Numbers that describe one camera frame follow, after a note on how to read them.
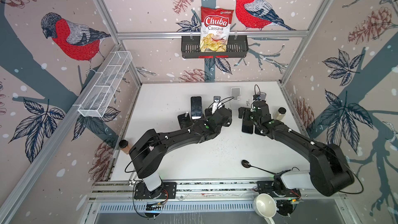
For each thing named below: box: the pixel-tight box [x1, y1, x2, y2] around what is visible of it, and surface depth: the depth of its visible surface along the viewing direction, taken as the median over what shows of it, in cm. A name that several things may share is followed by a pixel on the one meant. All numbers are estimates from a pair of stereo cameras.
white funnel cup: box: [253, 193, 277, 224], surface depth 66 cm
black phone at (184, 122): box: [177, 113, 194, 130], surface depth 89 cm
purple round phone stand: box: [257, 91, 267, 101], surface depth 102 cm
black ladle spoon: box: [241, 159, 277, 176], surface depth 82 cm
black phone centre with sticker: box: [213, 95, 221, 103], surface depth 73 cm
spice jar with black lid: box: [272, 106, 287, 121], surface depth 95 cm
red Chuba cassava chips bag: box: [200, 6, 234, 52], surface depth 86 cm
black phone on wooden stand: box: [190, 95, 203, 120], surface depth 97 cm
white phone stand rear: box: [230, 87, 241, 101], surface depth 106 cm
